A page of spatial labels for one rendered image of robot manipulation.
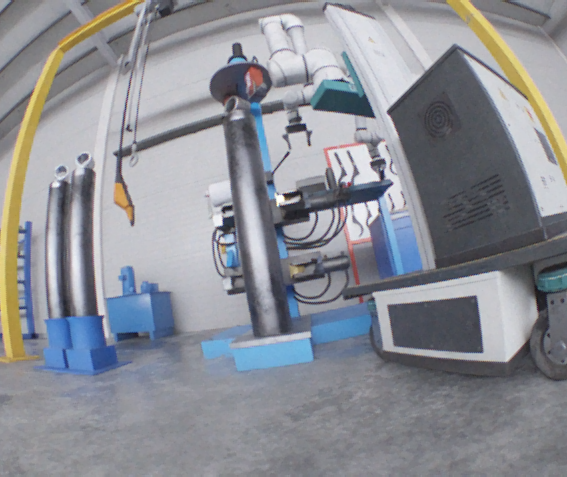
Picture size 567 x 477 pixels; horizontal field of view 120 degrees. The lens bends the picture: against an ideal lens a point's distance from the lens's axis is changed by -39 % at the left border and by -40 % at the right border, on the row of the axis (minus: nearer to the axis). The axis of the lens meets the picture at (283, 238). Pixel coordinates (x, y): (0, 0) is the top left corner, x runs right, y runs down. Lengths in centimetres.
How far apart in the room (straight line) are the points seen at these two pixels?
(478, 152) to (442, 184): 14
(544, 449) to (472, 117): 69
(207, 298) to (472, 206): 378
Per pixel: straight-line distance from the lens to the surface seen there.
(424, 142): 81
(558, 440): 56
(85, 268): 203
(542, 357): 73
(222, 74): 246
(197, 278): 416
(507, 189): 67
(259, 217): 142
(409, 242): 284
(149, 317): 371
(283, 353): 133
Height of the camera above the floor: 35
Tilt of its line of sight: 11 degrees up
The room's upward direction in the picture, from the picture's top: 11 degrees counter-clockwise
